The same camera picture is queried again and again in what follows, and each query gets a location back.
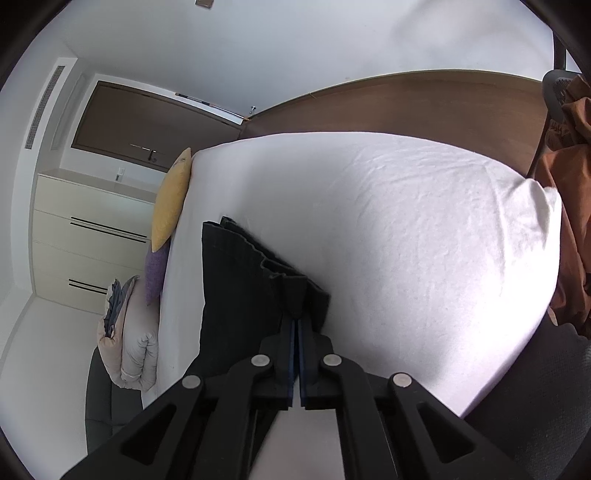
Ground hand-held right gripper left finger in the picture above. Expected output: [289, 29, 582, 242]
[60, 318, 298, 480]

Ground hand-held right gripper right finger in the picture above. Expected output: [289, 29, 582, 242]
[298, 318, 522, 480]

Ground black pants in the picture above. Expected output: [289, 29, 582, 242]
[199, 216, 331, 384]

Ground folded beige duvet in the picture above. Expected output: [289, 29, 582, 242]
[96, 275, 160, 392]

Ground bed with white sheet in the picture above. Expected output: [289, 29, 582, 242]
[141, 131, 563, 480]

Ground purple pillow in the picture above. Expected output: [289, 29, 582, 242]
[144, 244, 169, 306]

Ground folded blue jeans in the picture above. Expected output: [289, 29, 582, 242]
[104, 278, 127, 337]

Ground dark grey headboard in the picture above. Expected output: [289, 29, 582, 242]
[84, 346, 144, 455]

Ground yellow pillow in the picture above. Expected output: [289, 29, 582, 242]
[151, 148, 192, 254]

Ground dark grey cloth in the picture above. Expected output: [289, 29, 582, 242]
[462, 318, 591, 480]

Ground cream wardrobe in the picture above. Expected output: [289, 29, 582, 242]
[31, 168, 160, 315]

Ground brown door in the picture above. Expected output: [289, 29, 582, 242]
[69, 80, 243, 169]

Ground orange cloth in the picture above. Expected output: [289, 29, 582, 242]
[533, 74, 591, 324]

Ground white air vent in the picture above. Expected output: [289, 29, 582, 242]
[24, 65, 66, 151]

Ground grey fan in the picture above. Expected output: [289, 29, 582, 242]
[541, 69, 583, 121]

